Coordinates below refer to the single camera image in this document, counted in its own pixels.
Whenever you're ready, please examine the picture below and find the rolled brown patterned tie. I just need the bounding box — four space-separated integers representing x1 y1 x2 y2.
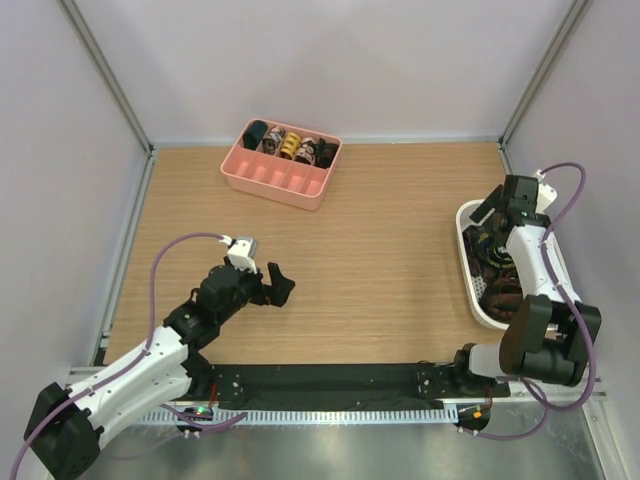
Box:
261 126 286 155

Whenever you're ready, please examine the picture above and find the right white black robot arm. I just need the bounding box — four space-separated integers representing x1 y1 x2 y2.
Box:
450 174 602 396

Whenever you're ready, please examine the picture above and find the aluminium frame rail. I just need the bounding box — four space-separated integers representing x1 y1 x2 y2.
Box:
64 363 609 402

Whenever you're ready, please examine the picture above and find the pink divided organizer box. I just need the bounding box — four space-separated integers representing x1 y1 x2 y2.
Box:
220 118 342 211

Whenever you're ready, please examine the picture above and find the white slotted cable duct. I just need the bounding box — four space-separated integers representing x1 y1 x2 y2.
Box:
137 404 459 426

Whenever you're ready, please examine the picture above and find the rolled tan floral tie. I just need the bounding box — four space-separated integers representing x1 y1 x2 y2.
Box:
293 137 317 165

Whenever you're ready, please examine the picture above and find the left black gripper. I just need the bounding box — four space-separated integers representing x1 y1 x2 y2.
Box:
216 260 293 324

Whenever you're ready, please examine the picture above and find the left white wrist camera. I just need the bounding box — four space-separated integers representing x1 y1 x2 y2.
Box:
222 236 258 274

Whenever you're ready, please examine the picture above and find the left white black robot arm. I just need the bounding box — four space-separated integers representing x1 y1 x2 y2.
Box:
24 262 295 479

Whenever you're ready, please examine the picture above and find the rolled dark green tie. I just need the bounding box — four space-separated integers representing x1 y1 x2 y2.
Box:
242 120 268 151

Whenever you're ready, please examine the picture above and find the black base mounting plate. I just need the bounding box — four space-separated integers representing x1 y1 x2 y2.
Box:
183 361 510 412

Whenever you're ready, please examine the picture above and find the white perforated plastic basket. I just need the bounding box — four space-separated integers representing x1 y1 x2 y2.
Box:
455 198 586 331

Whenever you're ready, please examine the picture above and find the rolled black patterned tie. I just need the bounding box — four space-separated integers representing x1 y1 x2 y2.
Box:
314 142 340 169

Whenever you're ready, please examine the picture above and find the rolled yellow tie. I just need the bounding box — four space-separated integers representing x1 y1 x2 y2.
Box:
279 132 302 160

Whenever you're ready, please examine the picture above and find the brown patterned tie pile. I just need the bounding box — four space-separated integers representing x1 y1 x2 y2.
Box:
463 225 523 324

